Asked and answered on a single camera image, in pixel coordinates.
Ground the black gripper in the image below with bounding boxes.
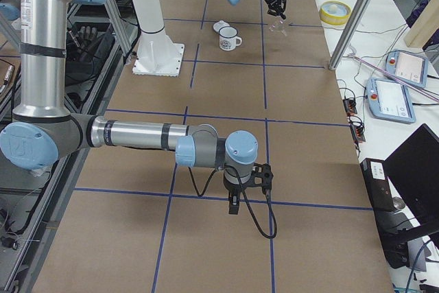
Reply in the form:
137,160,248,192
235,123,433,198
265,0,287,20

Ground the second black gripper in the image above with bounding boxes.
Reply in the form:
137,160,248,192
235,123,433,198
224,163,273,215

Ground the clear glass funnel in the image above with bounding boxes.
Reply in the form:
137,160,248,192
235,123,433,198
268,19,287,36

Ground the white mug lid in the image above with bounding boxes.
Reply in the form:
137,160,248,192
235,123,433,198
213,20,229,34

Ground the white enamel mug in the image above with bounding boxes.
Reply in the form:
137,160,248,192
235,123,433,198
219,26,242,51

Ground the yellow tape roll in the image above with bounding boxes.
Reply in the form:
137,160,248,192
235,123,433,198
319,1,351,25

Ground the far orange circuit board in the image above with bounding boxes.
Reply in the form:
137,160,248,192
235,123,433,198
343,98,357,115

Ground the orange circuit board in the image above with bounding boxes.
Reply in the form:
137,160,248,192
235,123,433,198
343,98,357,115
350,121,366,143

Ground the near blue teach pendant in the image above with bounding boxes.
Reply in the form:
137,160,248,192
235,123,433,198
366,78,416,124

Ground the blue teach pendant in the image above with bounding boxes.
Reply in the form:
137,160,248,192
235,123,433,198
385,49,428,89
366,78,416,124

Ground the near orange circuit board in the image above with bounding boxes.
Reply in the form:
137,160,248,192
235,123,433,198
350,121,366,143

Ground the black box with label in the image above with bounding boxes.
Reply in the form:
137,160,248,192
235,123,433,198
360,158,396,212

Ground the far blue teach pendant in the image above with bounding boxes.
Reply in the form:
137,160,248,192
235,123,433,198
385,49,428,89

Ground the wooden board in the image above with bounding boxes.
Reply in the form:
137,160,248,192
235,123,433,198
404,0,438,49

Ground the black laptop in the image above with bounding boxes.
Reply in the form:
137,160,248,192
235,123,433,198
384,124,438,224

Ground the aluminium frame post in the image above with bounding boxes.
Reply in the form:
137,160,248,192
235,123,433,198
329,0,371,71

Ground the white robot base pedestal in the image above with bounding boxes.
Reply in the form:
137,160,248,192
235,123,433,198
132,0,185,77

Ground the aluminium frame rail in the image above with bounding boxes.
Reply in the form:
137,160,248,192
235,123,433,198
0,0,141,293

